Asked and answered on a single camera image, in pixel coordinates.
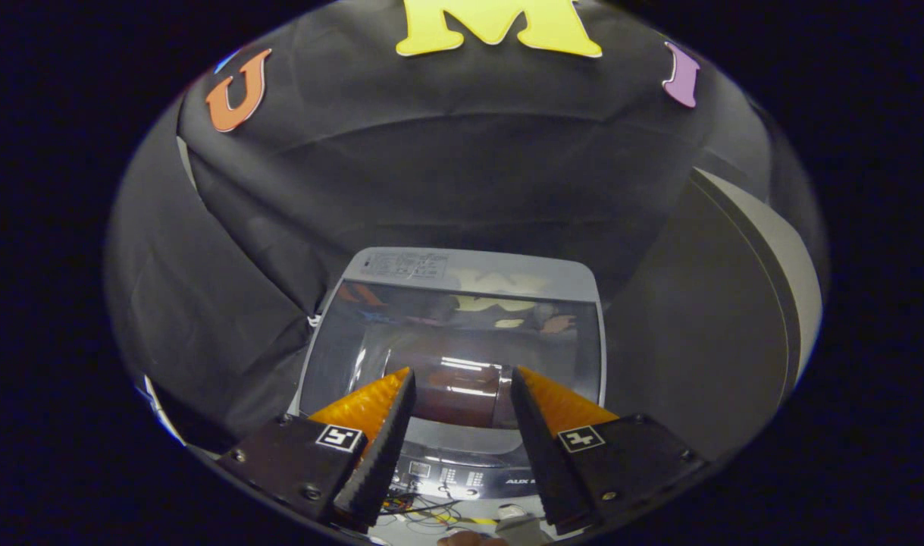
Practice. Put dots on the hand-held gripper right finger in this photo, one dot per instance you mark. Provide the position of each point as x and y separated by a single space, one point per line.
541 462

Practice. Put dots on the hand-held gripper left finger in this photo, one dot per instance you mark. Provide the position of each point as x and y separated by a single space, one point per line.
378 462

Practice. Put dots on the grey washing machine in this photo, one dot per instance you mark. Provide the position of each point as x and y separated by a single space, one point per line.
462 455

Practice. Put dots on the dark glass washing machine lid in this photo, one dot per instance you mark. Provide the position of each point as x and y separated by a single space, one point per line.
401 334

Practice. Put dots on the small white device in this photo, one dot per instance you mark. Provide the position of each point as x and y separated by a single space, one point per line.
511 512

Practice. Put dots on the grey cabinet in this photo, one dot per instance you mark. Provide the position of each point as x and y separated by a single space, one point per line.
704 326

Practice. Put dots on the white blue equipment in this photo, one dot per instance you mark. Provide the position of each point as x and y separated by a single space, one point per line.
158 409

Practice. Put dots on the black backdrop cloth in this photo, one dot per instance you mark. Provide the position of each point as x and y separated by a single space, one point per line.
431 152

